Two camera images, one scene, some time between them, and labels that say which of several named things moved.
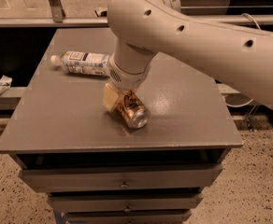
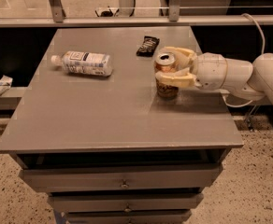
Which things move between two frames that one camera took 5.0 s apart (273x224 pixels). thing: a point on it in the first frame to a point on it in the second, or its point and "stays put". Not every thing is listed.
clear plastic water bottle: [90, 63] stays put
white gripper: [126, 77] to [210, 69]
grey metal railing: [58, 19] stays put
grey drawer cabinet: [92, 169] stays put
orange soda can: [133, 109] to [165, 62]
